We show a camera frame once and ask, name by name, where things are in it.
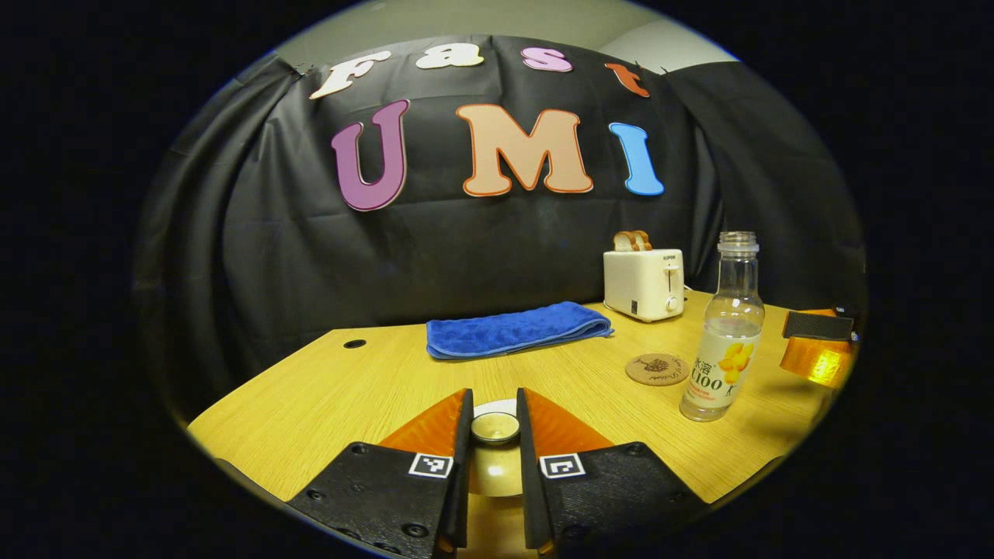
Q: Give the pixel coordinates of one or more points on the bread slice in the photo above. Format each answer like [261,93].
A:
[644,241]
[623,241]

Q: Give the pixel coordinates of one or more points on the white toaster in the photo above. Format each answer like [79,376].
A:
[641,286]

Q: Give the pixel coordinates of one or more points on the clear plastic water bottle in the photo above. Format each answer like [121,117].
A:
[722,365]

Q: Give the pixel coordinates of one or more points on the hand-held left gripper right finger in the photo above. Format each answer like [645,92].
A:
[530,489]

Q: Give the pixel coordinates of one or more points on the white teacup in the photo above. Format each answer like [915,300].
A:
[484,405]

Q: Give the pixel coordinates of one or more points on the black backdrop cloth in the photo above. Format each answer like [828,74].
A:
[295,248]

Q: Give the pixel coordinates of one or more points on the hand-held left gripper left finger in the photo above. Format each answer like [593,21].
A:
[460,489]

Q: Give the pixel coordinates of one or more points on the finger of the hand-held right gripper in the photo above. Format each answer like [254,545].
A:
[815,326]

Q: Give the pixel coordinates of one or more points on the yellow teacup lid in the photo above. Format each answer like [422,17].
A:
[495,466]

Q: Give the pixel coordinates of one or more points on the round cork coaster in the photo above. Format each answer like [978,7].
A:
[657,369]

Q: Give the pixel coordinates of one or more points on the blue folded towel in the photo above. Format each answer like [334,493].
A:
[512,330]

